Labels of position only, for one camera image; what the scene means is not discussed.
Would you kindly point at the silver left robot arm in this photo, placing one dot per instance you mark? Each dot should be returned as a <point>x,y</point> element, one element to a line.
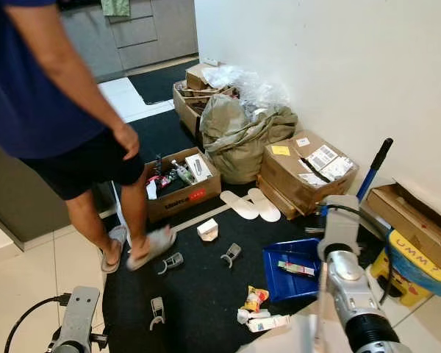
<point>66,348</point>

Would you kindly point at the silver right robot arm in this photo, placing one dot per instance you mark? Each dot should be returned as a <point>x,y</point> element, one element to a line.
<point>356,301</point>

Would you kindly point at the black floor mat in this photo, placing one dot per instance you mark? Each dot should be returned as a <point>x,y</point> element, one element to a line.
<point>206,294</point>
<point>165,132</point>

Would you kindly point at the white tube with coloured print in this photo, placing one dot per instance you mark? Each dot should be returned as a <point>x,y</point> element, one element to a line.
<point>298,268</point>

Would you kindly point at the flat cardboard box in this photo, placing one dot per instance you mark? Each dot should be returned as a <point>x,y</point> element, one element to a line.
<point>275,198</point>

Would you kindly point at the large labelled cardboard box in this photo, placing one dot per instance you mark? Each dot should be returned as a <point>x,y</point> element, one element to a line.
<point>305,173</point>

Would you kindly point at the grey plastic clip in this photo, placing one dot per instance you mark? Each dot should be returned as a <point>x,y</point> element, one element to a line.
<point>156,312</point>
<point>231,255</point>
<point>170,262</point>

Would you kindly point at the yellow snack wrapper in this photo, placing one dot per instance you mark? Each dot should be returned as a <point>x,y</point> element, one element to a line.
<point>254,298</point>

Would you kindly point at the long open cardboard box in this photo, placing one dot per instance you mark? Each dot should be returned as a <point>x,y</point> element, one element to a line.
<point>419,228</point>

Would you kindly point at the yellow bin with blue bag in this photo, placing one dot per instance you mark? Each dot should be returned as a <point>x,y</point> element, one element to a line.
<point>411,272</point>

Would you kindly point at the small white box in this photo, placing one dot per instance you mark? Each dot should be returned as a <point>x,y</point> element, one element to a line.
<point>207,230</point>

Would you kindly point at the crumpled white wrapper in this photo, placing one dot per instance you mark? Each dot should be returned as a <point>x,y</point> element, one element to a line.
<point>250,316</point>

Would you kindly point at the long white strip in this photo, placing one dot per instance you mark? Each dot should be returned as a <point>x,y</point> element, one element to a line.
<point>206,220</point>

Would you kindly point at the olive green sack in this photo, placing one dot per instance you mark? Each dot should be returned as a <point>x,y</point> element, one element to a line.
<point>242,147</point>

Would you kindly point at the white product box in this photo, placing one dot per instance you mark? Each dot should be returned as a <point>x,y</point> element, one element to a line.
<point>198,167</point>

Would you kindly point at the open cardboard box red print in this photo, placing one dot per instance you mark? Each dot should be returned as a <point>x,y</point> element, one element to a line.
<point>184,202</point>

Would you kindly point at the clear bottle green label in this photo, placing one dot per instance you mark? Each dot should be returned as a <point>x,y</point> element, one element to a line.
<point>184,173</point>

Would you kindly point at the white green pouch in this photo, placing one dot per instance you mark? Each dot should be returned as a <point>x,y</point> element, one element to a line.
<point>151,189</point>

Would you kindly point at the red packet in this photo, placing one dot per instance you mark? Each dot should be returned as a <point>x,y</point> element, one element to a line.
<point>160,180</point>

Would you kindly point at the thin black tool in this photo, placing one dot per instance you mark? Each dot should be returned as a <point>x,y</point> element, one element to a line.
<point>158,163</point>

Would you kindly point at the cardboard box of cardboard scraps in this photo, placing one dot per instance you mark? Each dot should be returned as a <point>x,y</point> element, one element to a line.
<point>187,110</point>

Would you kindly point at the small cardboard box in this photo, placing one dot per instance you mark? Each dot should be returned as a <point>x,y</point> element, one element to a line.
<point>200,76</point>

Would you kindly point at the black kitchen mat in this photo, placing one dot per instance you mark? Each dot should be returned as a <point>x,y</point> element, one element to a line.
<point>162,82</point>

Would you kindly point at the grey kitchen cabinets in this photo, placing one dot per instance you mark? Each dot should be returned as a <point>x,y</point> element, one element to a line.
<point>154,29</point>

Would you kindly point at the person in navy shirt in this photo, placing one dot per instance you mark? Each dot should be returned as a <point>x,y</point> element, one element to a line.
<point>44,88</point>

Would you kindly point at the green towel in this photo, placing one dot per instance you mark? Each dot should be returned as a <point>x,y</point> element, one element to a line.
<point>116,6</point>

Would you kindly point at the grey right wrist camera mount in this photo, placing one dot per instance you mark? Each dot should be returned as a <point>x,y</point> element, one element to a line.
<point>342,224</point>

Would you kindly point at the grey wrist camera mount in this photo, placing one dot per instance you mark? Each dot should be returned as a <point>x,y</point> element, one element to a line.
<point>342,224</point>
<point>81,316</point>

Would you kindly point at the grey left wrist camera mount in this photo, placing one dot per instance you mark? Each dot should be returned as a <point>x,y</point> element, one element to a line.
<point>81,316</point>

